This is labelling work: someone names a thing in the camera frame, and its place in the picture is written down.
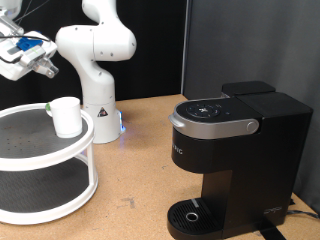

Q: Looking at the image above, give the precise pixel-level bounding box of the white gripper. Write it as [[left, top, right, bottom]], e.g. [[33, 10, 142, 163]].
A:
[[0, 31, 60, 82]]

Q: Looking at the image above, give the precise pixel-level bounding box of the silver handled brewer lid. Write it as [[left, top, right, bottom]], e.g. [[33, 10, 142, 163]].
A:
[[168, 96, 264, 140]]

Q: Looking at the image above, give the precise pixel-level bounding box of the black Keurig coffee machine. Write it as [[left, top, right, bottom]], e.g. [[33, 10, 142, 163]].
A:
[[166, 80, 314, 240]]

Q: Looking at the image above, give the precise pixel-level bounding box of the white mug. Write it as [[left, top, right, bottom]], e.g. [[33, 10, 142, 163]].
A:
[[45, 96, 84, 139]]

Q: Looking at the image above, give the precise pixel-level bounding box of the white two-tier turntable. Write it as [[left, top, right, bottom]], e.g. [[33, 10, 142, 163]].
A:
[[0, 102, 100, 226]]

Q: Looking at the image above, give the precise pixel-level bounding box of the black backdrop curtain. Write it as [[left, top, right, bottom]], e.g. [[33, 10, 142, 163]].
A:
[[0, 0, 188, 111]]

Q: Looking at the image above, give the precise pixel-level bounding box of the grey fabric partition panel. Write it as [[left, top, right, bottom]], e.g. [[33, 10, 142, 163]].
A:
[[181, 0, 320, 214]]

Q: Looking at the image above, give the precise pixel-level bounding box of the black tape strip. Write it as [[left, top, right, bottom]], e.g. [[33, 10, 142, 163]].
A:
[[254, 219, 288, 240]]

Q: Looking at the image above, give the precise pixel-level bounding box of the black robot camera cable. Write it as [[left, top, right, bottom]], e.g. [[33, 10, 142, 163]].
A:
[[0, 0, 52, 64]]

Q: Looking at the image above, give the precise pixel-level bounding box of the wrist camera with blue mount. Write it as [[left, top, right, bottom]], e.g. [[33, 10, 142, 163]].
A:
[[8, 31, 58, 69]]

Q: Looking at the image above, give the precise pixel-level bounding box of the braided grey power cable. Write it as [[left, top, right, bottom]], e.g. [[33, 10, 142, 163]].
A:
[[287, 208, 320, 221]]

